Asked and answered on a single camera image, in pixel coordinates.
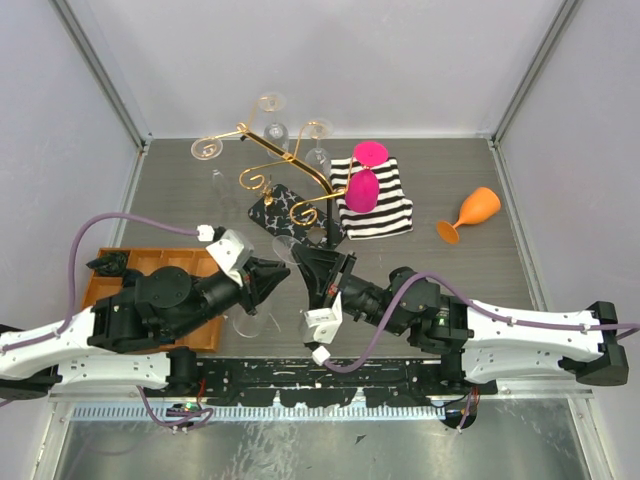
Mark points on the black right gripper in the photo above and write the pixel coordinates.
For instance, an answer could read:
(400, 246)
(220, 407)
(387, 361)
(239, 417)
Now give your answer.
(322, 266)

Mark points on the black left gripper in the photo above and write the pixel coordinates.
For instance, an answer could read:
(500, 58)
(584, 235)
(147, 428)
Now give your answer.
(260, 277)

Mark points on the tall clear champagne flute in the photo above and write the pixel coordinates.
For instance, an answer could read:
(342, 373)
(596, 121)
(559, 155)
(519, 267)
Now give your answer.
(250, 326)

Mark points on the gold wine glass rack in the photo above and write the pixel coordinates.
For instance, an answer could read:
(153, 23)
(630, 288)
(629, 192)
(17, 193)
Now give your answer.
(302, 215)

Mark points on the pink plastic wine glass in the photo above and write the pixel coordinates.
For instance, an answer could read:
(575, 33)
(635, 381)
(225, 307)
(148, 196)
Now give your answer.
(363, 187)

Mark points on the clear stemmed wine glass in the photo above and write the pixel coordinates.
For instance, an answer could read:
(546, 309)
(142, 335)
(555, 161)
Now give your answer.
(318, 157)

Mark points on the orange plastic wine glass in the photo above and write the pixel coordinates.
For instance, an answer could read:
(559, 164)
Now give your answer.
(477, 208)

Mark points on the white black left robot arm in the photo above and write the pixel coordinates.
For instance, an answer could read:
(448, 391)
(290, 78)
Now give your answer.
(129, 338)

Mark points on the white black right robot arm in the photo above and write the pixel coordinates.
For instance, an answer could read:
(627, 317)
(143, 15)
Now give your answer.
(476, 342)

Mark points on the orange wooden compartment tray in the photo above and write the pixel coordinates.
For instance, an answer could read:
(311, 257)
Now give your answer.
(195, 261)

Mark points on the black white striped cloth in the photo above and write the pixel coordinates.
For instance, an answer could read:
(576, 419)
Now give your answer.
(393, 214)

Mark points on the green patterned rolled tie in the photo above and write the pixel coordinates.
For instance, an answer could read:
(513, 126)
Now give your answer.
(109, 264)

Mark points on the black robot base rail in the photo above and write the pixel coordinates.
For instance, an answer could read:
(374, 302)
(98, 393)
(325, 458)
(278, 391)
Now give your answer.
(261, 382)

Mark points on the white slotted cable duct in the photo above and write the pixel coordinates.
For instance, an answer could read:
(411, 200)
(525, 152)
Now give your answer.
(355, 412)

